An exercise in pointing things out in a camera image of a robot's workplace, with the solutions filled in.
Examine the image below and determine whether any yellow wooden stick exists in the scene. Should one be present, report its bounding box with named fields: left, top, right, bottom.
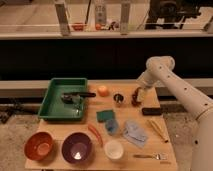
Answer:
left=148, top=119, right=169, bottom=143

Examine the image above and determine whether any black rectangular block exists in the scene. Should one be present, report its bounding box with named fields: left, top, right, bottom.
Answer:
left=142, top=108, right=162, bottom=116

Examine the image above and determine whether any purple bowl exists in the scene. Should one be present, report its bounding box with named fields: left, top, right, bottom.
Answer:
left=61, top=132, right=93, bottom=164

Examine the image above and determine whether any orange fruit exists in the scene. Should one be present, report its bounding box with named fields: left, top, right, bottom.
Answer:
left=97, top=85, right=109, bottom=97

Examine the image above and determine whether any black handled can opener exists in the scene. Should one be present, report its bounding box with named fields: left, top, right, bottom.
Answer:
left=61, top=92, right=96, bottom=104

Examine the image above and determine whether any blue crumpled cloth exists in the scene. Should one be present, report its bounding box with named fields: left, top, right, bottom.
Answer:
left=105, top=119, right=119, bottom=135

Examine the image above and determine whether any small dark metal cup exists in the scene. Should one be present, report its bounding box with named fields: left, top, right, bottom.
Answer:
left=113, top=93, right=124, bottom=106

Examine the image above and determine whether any green sponge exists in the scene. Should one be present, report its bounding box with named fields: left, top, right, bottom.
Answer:
left=97, top=110, right=115, bottom=122

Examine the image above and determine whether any red bowl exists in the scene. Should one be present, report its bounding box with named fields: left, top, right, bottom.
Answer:
left=24, top=132, right=54, bottom=161

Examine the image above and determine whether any wooden board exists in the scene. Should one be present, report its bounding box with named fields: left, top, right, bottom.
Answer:
left=25, top=83, right=178, bottom=171

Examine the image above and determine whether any white cup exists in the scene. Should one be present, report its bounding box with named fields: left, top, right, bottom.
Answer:
left=104, top=140, right=124, bottom=161

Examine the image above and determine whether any green plastic tray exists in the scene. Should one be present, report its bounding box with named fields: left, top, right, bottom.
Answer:
left=38, top=78, right=87, bottom=121

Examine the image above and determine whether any light blue folded cloth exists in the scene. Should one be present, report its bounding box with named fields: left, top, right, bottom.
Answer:
left=123, top=120, right=148, bottom=148

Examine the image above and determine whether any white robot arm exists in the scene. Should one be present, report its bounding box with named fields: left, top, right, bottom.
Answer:
left=137, top=56, right=213, bottom=171

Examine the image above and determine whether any orange carrot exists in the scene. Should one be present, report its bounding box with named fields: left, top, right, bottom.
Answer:
left=87, top=124, right=103, bottom=147

